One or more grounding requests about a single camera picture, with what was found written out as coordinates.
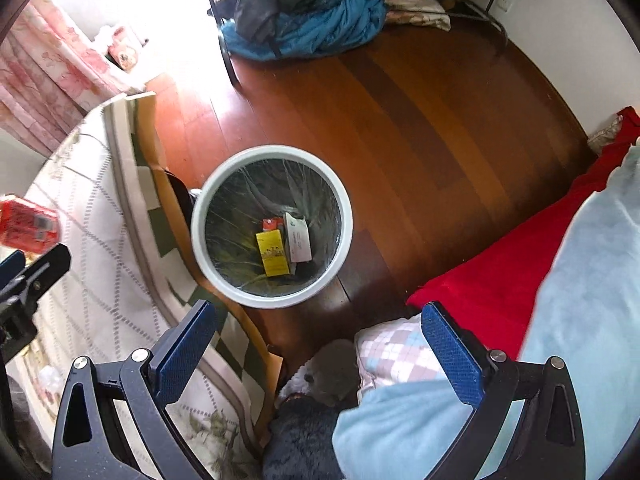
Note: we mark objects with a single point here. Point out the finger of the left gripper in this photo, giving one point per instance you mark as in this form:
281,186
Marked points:
10,267
19,299

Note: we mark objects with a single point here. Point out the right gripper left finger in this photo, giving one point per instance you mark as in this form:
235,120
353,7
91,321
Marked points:
89,442

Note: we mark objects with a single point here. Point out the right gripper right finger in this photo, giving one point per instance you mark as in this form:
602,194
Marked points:
547,442

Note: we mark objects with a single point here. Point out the red cola can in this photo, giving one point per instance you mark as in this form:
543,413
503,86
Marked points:
27,226

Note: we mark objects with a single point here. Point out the yellow cigarette carton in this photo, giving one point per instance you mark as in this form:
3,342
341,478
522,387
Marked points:
271,248

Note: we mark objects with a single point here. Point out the white pink toothpaste box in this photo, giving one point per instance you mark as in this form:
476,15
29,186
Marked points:
297,238

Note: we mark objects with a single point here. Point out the white round trash bin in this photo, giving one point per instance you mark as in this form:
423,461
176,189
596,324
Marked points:
262,183

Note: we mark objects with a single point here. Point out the checked floral tablecloth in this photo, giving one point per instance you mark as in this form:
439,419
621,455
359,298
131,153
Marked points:
132,276

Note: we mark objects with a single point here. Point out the red bed sheet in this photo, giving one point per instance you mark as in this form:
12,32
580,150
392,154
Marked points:
493,294

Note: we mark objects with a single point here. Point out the plaid pastel pillow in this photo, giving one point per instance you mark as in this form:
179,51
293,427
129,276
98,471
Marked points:
392,353

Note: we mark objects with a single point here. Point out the dark fuzzy blanket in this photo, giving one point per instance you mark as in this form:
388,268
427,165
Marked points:
300,445

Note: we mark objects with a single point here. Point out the pink floral curtain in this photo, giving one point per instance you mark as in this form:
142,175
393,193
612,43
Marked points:
52,76

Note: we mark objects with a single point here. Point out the black clothes rack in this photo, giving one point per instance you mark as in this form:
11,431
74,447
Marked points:
225,54

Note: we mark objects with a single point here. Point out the blue jacket pile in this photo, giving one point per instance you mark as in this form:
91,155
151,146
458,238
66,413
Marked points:
268,30

